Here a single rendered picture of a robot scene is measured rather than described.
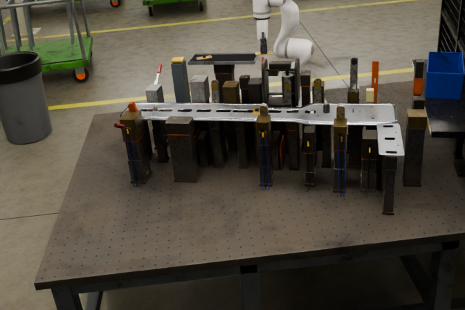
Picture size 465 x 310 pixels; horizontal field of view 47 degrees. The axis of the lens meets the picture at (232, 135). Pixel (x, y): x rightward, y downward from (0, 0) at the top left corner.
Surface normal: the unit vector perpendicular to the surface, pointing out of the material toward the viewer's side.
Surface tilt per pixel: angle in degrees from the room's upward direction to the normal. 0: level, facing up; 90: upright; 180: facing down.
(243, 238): 0
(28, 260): 0
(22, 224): 0
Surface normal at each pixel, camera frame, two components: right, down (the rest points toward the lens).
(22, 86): 0.60, 0.37
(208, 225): -0.08, -0.89
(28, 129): 0.40, 0.44
